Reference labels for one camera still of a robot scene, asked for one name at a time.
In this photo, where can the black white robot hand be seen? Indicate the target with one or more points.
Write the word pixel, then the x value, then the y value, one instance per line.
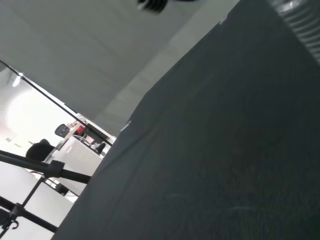
pixel 152 5

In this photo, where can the clear tape strip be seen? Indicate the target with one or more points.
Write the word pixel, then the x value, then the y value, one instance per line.
pixel 223 18

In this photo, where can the black bench cloth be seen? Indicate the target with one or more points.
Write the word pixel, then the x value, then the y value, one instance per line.
pixel 200 150

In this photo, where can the black office chair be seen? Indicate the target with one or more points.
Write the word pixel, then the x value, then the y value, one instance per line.
pixel 62 130
pixel 40 151

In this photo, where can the white cabinet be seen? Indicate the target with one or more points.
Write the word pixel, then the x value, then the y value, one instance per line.
pixel 80 155

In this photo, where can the black tripod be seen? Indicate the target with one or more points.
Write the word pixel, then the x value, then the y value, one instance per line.
pixel 75 176

